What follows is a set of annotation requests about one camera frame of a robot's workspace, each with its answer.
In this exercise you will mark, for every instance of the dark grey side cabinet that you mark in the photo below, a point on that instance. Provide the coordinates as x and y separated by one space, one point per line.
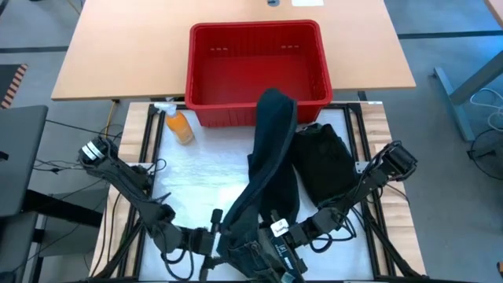
19 157

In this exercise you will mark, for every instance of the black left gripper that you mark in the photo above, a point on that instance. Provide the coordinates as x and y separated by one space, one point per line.
200 241

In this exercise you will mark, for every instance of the white paper sheet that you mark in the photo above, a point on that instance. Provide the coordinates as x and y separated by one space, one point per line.
307 2

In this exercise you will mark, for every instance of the light wooden desk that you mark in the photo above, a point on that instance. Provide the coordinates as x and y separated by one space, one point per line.
118 47

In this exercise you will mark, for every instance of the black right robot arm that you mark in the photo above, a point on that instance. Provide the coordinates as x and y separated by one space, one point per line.
373 181

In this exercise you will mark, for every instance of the dark teal garment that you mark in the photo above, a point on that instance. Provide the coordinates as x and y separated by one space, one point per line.
271 157

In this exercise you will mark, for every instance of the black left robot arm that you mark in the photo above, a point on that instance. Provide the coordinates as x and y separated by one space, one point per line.
129 184

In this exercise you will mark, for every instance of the orange spray bottle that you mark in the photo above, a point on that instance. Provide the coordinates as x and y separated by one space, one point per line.
180 127

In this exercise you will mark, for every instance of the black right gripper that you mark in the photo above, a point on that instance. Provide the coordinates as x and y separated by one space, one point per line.
304 234

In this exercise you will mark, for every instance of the black garment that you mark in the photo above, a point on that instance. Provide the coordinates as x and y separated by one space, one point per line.
324 165

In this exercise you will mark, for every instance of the grey metal desk leg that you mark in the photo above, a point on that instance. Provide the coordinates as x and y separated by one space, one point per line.
471 82

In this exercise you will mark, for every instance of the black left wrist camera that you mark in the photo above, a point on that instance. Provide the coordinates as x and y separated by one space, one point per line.
216 220

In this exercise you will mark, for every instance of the black aluminium table frame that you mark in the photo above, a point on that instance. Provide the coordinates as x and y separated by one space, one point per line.
355 108

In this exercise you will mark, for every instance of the red plastic laundry basket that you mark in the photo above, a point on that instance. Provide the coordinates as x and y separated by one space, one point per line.
255 59

